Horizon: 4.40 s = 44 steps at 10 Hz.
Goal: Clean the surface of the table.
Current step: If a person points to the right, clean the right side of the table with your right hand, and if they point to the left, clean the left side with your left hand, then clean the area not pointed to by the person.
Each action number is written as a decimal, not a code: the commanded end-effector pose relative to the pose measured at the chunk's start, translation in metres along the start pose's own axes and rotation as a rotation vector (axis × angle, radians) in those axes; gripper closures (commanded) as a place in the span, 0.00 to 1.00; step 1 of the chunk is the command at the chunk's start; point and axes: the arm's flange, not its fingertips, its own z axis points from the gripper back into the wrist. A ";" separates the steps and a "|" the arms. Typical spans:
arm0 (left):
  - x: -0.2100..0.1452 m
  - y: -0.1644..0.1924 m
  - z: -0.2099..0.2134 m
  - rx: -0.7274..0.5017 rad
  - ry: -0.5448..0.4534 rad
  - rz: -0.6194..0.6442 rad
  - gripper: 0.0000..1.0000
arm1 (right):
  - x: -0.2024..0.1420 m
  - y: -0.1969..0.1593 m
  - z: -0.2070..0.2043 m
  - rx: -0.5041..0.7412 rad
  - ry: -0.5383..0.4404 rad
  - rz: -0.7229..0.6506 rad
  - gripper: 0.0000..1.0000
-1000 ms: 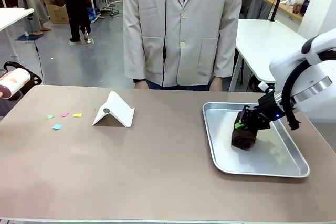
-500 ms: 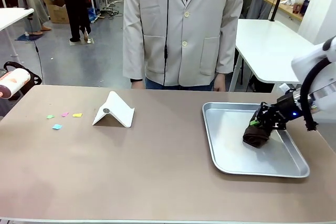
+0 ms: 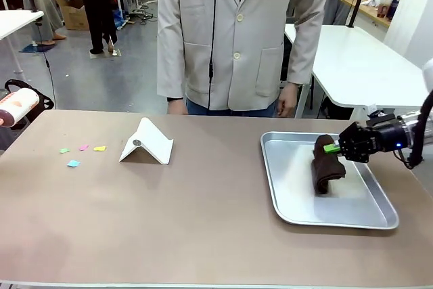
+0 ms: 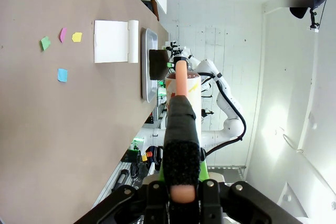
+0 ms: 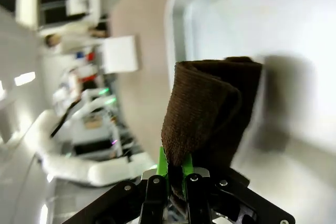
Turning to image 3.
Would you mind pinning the white lint roller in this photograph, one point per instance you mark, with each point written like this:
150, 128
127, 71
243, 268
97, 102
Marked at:
20, 104

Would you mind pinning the blue jeans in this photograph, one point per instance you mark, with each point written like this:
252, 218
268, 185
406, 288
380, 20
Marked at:
203, 110

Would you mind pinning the dark blue bottle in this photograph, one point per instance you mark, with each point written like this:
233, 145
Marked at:
394, 8

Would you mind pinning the green paper scrap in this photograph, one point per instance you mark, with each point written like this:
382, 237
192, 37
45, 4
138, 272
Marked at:
64, 150

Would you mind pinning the white folded stand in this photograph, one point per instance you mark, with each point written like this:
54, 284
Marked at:
150, 143

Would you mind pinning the cardboard box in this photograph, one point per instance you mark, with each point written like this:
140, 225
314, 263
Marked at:
76, 15

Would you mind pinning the dark brown cloth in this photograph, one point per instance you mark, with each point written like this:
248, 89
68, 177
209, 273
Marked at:
326, 170

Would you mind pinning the bystander in grey skirt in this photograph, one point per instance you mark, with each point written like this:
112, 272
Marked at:
44, 4

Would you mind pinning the person's left hand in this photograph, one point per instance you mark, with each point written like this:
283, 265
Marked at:
287, 99

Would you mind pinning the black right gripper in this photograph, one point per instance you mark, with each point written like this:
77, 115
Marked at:
358, 143

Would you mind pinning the yellow paper scrap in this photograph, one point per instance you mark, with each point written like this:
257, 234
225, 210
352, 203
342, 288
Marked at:
99, 149

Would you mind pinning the black metal trolley frame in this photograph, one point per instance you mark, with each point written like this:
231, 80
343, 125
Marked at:
44, 103

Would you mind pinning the large white table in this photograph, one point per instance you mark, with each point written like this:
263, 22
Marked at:
355, 65

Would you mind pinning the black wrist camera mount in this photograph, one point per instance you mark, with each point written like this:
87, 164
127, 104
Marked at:
380, 119

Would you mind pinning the pink paper scrap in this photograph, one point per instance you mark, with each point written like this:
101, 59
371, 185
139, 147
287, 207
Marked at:
84, 148

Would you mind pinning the person in beige jacket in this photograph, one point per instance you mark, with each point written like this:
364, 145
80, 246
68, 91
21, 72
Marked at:
203, 48

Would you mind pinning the person's right hand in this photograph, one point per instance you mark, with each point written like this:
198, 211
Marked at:
176, 108

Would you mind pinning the small white table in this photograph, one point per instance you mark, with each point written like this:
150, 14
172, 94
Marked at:
17, 20

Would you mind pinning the wooden workbench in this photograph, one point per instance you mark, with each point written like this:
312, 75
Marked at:
370, 13

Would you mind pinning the black wristband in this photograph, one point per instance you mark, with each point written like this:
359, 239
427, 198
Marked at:
175, 99

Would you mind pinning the bystander in red and black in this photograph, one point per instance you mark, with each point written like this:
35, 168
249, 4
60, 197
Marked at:
98, 1

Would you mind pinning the blue floor mat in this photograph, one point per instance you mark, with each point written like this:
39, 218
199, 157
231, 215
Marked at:
35, 48

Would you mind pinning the blue paper scrap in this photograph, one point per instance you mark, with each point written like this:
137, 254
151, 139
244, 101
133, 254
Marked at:
73, 163

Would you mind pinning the silver metal tray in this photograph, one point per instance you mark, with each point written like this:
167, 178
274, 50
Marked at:
297, 201

